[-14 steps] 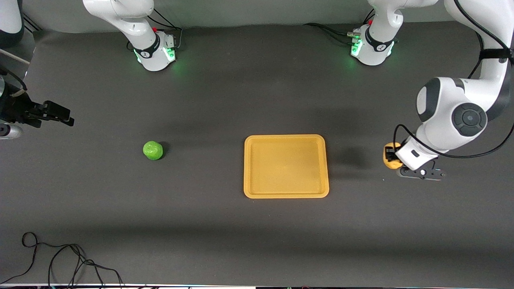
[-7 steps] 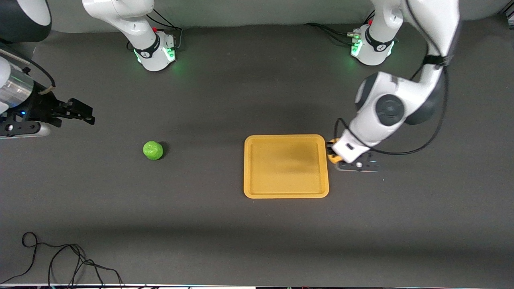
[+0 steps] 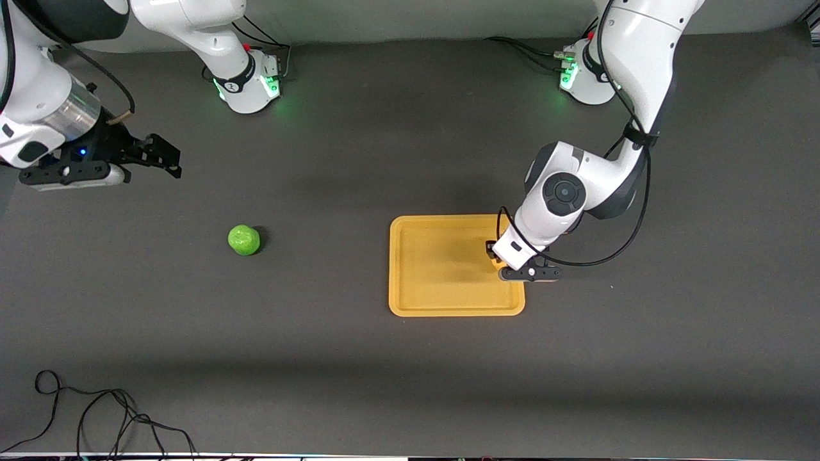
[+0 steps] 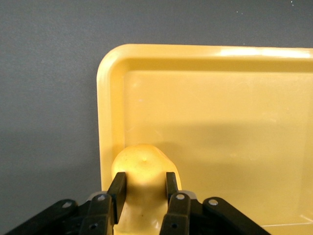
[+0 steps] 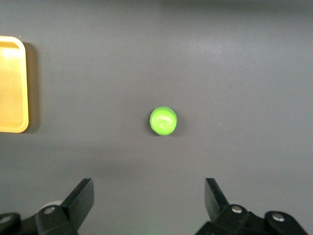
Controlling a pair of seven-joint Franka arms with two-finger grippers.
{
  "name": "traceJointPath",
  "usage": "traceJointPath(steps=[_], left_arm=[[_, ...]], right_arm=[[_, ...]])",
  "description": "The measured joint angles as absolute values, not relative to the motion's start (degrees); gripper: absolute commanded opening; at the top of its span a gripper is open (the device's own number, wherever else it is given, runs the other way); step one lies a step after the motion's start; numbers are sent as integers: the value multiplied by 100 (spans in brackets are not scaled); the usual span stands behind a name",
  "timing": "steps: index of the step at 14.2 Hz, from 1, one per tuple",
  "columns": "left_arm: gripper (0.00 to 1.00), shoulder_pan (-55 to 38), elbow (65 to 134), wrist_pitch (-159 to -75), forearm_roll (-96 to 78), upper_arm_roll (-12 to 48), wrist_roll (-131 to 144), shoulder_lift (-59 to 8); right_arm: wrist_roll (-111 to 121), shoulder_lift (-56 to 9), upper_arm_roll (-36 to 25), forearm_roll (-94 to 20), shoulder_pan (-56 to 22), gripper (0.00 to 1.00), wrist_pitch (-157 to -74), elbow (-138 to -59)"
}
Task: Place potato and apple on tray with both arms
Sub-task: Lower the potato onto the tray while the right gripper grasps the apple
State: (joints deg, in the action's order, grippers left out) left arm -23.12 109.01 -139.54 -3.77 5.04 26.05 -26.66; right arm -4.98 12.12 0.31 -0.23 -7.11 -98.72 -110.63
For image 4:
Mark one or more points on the dark grey table cover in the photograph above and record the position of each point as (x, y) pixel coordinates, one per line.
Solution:
(49, 73)

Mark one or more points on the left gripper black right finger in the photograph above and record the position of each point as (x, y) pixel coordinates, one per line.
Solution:
(171, 183)

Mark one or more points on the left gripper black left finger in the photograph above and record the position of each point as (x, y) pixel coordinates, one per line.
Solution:
(118, 191)

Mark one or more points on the yellow potato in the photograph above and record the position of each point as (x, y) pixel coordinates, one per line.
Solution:
(144, 176)

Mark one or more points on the yellow plastic tray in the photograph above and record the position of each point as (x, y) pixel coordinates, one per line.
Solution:
(220, 122)

